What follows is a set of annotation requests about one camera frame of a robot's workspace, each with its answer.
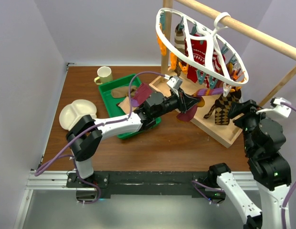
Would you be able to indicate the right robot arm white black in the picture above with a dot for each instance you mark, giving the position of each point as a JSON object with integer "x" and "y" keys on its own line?
{"x": 273, "y": 179}

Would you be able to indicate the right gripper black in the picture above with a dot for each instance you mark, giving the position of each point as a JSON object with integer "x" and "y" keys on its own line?
{"x": 236, "y": 108}

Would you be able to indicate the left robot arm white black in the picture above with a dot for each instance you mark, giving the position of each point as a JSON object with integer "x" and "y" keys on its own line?
{"x": 84, "y": 138}

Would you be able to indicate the green plastic tray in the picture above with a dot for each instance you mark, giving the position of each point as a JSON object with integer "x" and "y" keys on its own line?
{"x": 111, "y": 103}

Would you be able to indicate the white round clip hanger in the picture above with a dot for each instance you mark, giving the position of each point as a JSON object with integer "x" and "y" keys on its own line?
{"x": 233, "y": 73}

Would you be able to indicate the wooden hanger stand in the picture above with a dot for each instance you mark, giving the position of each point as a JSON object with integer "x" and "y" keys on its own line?
{"x": 224, "y": 135}

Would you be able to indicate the black yellow argyle sock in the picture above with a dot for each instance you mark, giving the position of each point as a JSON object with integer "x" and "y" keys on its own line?
{"x": 222, "y": 106}

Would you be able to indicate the cream divided plate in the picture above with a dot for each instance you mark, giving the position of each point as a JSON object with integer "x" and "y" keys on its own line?
{"x": 73, "y": 112}

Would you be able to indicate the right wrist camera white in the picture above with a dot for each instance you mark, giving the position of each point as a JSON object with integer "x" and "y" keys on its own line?
{"x": 277, "y": 110}

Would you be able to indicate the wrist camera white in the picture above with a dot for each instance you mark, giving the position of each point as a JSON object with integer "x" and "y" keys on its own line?
{"x": 174, "y": 83}
{"x": 277, "y": 110}

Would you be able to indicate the brown striped sock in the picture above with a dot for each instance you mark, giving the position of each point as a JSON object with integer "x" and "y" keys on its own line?
{"x": 179, "y": 44}

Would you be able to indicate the cream yellow mug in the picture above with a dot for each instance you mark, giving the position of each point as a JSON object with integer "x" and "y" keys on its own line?
{"x": 104, "y": 75}

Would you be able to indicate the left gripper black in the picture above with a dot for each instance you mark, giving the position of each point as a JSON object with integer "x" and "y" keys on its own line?
{"x": 188, "y": 101}

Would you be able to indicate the aluminium frame rail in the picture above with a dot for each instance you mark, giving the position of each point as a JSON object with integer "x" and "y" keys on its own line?
{"x": 49, "y": 180}

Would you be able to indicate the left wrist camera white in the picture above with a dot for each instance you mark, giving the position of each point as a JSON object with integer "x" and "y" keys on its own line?
{"x": 174, "y": 83}

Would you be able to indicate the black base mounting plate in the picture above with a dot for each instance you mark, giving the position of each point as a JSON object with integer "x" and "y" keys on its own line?
{"x": 143, "y": 183}

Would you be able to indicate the tan sock in tray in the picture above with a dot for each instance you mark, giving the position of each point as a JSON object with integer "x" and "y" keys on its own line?
{"x": 123, "y": 91}

